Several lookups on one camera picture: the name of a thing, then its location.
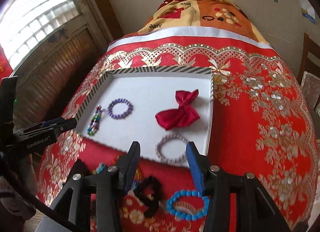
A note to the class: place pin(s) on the red satin bow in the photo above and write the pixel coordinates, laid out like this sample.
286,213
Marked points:
183,116

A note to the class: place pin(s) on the window with grille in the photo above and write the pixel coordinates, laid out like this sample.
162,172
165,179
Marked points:
26,23

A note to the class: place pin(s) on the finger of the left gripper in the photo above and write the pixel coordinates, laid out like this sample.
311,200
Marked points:
40,126
45,137

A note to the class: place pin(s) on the wall poster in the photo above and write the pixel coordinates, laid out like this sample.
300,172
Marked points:
308,10

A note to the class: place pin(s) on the wooden chair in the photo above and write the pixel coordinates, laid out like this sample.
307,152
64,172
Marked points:
309,46

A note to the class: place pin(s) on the striped white tray box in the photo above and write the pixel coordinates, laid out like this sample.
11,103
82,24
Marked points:
150,90

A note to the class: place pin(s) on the black scrunchie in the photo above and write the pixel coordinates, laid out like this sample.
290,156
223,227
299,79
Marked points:
150,193

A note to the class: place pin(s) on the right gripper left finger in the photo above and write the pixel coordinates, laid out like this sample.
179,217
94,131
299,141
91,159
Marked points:
127,165

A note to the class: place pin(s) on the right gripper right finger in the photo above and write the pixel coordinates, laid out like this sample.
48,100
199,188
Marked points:
199,167

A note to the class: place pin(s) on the red gold embroidered bedspread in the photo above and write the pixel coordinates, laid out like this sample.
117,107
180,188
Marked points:
261,123

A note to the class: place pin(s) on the wooden slatted headboard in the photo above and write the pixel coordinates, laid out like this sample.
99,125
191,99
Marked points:
51,74

